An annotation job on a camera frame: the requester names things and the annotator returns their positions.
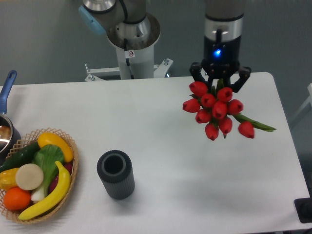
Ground yellow squash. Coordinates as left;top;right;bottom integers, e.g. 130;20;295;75
37;132;74;163

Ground yellow banana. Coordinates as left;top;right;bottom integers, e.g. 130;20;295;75
18;161;71;221

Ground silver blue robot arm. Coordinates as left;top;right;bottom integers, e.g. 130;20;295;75
78;0;251;92

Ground woven wicker basket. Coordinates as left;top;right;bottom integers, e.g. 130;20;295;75
0;128;78;225

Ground dark grey ribbed vase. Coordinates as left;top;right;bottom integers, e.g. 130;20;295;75
97;150;135;200

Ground dark red vegetable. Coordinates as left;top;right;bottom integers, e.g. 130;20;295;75
49;162;73;194

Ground blue handled saucepan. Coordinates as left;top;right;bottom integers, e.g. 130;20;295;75
0;70;20;165

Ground orange fruit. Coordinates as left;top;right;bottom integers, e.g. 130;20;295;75
3;187;31;211

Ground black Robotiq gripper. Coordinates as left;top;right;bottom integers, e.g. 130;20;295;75
189;37;251;93

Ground white frame at right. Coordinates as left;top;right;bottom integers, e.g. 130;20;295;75
289;83;312;129

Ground black device at edge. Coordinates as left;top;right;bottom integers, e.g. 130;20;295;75
294;197;312;223

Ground red tulip bouquet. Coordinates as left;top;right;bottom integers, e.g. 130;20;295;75
182;80;276;141

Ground green bok choy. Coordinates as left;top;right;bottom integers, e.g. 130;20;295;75
31;144;64;203

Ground yellow bell pepper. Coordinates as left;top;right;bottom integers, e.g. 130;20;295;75
0;168;19;191

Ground green cucumber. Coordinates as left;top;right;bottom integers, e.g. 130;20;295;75
0;141;40;172

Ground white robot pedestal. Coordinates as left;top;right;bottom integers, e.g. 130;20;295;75
85;45;174;81

